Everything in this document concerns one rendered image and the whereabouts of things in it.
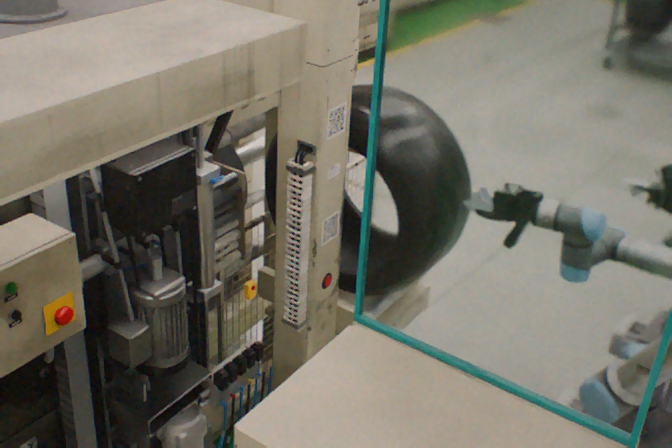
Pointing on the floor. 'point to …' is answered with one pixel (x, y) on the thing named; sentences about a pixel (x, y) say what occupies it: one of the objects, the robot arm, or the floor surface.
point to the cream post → (315, 133)
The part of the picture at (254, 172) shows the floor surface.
